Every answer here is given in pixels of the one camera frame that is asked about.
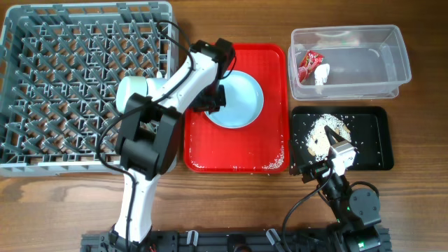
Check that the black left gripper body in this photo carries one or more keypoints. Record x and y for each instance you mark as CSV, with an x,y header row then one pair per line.
x,y
211,99

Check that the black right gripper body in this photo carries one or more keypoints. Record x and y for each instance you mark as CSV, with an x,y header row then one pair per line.
x,y
314,171

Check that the leftover rice and food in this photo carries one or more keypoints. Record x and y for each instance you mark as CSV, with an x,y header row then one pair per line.
x,y
317,142

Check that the light blue plate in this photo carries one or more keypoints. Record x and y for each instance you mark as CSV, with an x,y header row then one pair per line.
x,y
244,101

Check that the white tissue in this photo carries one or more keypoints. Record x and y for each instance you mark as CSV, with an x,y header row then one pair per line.
x,y
321,74

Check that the red strawberry cake wrapper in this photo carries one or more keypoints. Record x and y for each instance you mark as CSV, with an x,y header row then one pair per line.
x,y
309,64

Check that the mint green bowl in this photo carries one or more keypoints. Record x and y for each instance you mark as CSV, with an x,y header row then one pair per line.
x,y
127,87

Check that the light blue bowl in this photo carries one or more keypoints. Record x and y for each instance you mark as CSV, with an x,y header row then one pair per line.
x,y
154,86

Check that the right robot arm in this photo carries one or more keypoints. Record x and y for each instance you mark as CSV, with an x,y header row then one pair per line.
x,y
355,205

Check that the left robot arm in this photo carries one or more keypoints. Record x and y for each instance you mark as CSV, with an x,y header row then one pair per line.
x,y
150,131

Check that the black waste tray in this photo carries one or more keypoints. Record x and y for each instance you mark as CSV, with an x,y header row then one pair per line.
x,y
369,131

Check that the clear plastic waste bin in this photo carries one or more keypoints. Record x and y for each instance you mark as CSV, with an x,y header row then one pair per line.
x,y
366,62

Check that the grey dishwasher rack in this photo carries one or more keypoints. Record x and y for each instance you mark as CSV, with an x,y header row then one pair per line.
x,y
60,69

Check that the spilled rice on tray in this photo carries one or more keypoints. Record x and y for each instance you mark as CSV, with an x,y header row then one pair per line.
x,y
277,161

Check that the red plastic tray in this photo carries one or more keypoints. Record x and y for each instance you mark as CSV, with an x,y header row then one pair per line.
x,y
209,148

